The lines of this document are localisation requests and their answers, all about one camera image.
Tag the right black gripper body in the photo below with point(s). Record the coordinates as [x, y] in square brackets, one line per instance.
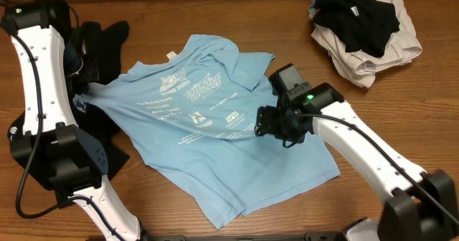
[281, 125]

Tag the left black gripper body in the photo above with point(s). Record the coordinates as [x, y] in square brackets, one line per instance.
[80, 71]

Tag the light blue printed t-shirt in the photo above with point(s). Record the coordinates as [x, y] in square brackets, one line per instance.
[193, 120]

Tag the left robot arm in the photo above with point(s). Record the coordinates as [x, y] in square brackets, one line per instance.
[66, 154]

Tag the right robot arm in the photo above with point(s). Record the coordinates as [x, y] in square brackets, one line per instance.
[416, 205]

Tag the black garment on left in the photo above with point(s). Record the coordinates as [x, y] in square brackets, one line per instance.
[104, 54]

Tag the light blue folded garment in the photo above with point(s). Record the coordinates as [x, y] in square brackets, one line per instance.
[312, 8]

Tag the black folded garment top right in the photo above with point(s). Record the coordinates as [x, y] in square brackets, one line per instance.
[362, 25]

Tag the beige folded garment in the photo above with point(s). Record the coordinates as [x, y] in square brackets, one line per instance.
[359, 67]

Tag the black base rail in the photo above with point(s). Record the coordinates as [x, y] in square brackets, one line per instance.
[309, 236]

